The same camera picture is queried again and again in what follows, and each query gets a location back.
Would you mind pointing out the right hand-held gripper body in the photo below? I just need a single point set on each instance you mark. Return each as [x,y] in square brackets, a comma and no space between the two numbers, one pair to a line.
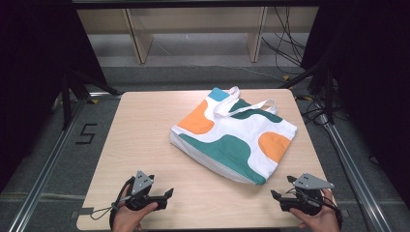
[306,193]

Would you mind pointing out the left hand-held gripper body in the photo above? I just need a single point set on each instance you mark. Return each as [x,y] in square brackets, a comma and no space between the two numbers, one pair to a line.
[141,185]

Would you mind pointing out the white tote bag colour patches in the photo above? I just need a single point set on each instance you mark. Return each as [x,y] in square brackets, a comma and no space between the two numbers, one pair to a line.
[232,145]

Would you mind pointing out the person's right hand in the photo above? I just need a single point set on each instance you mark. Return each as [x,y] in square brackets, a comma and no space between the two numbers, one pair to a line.
[317,220]

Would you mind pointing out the person's left hand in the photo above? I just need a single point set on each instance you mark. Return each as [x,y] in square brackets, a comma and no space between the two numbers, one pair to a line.
[127,219]

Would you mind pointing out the grey tape strip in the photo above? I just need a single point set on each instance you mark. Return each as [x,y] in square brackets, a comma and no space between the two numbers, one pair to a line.
[83,212]
[344,213]

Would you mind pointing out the yellow tape piece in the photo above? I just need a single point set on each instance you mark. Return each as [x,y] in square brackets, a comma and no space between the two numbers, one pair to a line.
[286,77]
[93,101]

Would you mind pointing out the black metal stand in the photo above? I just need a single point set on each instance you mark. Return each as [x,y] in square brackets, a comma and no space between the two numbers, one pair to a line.
[69,96]
[322,83]

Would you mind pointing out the black curtain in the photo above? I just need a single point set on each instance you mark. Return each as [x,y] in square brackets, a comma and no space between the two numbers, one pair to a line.
[370,80]
[32,64]

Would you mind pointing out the light wooden shelf unit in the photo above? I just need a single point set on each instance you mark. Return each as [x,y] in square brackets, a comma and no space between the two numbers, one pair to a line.
[193,19]

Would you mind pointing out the aluminium floor rail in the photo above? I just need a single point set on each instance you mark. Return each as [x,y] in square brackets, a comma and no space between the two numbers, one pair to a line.
[45,170]
[351,167]

